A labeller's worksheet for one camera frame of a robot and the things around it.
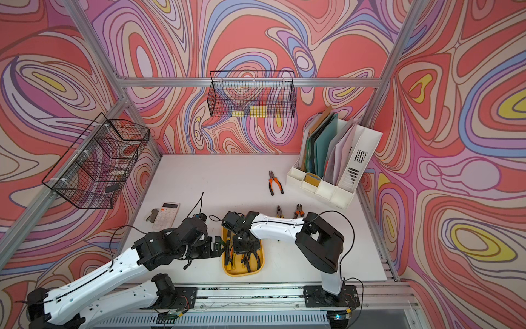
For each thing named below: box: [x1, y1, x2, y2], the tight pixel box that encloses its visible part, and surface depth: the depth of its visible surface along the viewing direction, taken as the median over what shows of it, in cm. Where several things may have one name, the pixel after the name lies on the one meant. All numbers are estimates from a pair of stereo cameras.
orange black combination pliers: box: [268, 169, 285, 197], surface depth 110 cm
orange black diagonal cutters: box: [293, 203, 305, 219], surface depth 98 cm
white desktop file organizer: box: [286, 126, 383, 210], surface depth 101 cm
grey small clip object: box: [145, 208, 159, 224], surface depth 95 cm
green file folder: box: [305, 113, 338, 178], surface depth 92 cm
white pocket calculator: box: [152, 201, 181, 231], surface depth 95 cm
